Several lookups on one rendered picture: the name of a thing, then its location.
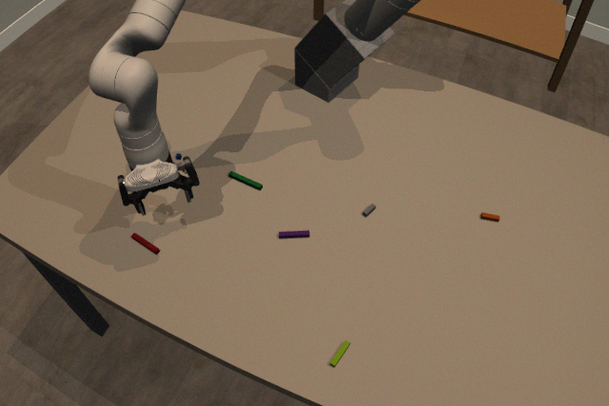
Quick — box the red rod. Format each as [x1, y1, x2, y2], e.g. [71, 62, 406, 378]
[131, 233, 160, 255]

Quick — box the orange rod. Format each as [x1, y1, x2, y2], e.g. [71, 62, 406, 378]
[481, 213, 500, 222]

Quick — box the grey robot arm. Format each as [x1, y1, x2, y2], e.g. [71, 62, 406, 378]
[88, 0, 421, 192]

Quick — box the purple rod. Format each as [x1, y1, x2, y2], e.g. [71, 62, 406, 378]
[279, 230, 309, 239]

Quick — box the grey rod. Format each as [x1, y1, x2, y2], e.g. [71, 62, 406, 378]
[363, 203, 376, 217]

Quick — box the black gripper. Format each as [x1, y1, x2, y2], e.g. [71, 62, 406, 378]
[118, 156, 200, 216]

